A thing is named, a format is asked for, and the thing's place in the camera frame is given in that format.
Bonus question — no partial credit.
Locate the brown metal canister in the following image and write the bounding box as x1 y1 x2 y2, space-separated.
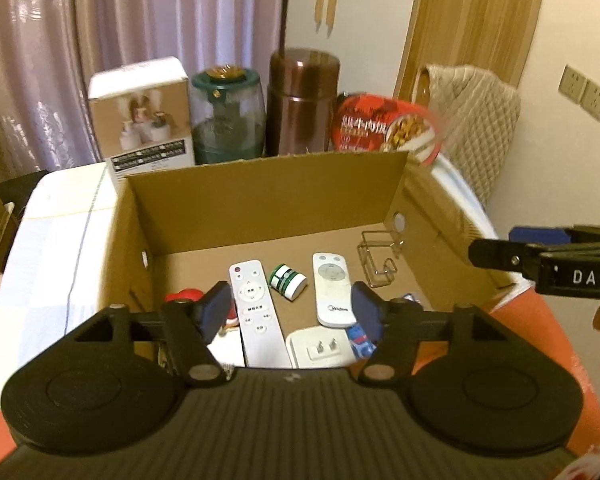
265 47 342 157

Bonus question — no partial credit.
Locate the metal wire rack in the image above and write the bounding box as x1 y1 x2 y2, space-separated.
356 230 406 287

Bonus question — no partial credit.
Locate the red cat figurine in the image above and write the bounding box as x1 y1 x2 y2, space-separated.
164 288 241 333

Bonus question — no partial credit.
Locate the brown cardboard box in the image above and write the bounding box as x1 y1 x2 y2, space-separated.
111 149 520 371

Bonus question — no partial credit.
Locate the square white night light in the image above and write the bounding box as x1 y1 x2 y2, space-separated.
286 327 356 368

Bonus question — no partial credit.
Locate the long white remote control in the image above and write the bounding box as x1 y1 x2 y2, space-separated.
228 259 292 368

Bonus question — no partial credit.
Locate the beige wall socket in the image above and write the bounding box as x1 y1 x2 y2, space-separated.
558 64 588 106
580 80 600 122

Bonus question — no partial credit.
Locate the small green medicine bottle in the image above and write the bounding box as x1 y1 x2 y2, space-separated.
269 262 308 302

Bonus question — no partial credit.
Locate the mauve curtain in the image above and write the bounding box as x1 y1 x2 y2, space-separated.
0 0 293 176

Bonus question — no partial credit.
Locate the glass jar green lid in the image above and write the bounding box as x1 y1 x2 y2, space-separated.
187 64 267 166

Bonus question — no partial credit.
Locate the short white remote control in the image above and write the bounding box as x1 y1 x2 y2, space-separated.
312 252 357 328

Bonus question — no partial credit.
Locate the white product box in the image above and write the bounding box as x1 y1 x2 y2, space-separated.
87 56 196 181

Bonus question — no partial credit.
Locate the wooden door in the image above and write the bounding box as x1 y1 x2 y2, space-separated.
395 0 548 103

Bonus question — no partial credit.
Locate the red instant meal bowl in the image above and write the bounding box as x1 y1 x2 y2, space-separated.
330 91 446 167

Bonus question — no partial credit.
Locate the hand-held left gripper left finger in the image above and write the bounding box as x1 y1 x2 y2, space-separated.
72 280 233 389

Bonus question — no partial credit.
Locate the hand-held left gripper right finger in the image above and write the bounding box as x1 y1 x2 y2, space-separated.
351 281 504 388

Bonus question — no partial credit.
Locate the small blue white box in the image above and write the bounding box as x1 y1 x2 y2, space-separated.
346 292 426 358

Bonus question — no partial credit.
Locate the beige quilted chair cover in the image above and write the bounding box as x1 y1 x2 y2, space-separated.
415 62 522 206

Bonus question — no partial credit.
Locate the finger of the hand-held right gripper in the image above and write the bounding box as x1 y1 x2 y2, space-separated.
509 225 600 247
467 237 545 282

